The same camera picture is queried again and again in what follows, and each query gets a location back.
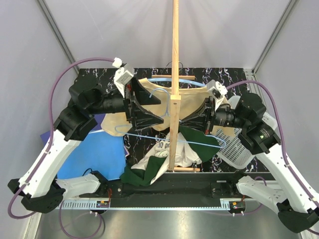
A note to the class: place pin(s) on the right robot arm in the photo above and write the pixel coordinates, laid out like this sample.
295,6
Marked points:
246,132

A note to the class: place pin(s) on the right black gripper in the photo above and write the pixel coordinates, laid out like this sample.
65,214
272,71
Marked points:
206,124

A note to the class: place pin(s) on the white slotted cable duct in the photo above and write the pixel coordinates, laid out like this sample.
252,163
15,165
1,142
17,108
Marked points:
84,205

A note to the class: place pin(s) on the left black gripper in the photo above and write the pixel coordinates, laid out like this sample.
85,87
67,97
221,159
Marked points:
141,118

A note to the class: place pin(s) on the light blue plastic hanger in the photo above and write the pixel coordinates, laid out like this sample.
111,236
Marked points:
181,81

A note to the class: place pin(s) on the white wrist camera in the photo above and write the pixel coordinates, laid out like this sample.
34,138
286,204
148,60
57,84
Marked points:
218,91
123,74

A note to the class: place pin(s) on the wooden hanger stand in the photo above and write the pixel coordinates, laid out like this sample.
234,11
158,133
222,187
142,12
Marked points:
175,98

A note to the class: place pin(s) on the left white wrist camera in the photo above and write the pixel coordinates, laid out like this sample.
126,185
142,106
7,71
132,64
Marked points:
123,74

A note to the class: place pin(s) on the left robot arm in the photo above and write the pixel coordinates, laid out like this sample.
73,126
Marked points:
39,188

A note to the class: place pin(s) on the purple folder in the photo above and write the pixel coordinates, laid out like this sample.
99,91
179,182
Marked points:
99,118

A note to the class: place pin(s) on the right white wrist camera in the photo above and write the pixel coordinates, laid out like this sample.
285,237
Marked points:
218,91

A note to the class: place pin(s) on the blue folder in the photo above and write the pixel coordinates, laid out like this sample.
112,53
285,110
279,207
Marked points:
100,152

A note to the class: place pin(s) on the green and white t shirt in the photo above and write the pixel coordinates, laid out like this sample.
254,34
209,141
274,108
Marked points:
193,148

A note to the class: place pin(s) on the white plastic basket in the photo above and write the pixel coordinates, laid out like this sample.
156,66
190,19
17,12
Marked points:
234,153

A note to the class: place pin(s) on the black marbled mat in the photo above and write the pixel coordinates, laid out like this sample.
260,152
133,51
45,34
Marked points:
138,143

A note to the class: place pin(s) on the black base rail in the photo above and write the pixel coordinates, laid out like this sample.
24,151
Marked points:
172,191

